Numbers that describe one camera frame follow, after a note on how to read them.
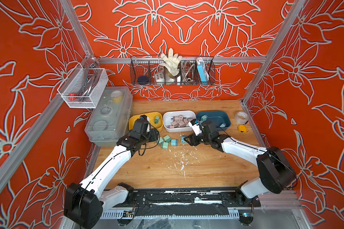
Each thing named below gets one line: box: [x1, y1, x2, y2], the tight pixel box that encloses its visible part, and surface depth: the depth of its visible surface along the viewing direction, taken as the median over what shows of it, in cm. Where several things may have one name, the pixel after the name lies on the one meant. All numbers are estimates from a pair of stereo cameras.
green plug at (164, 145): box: [161, 141, 169, 150], surface depth 94 cm
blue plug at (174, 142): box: [170, 138, 179, 147], surface depth 95 cm
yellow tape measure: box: [237, 124, 248, 133], surface depth 102 cm
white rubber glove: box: [159, 47, 183, 77], surface depth 92 cm
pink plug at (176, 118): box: [172, 115, 180, 123], surface depth 106 cm
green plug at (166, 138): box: [163, 134, 172, 143], surface depth 97 cm
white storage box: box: [162, 110, 196, 133], surface depth 106 cm
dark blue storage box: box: [195, 110, 232, 132], surface depth 109 cm
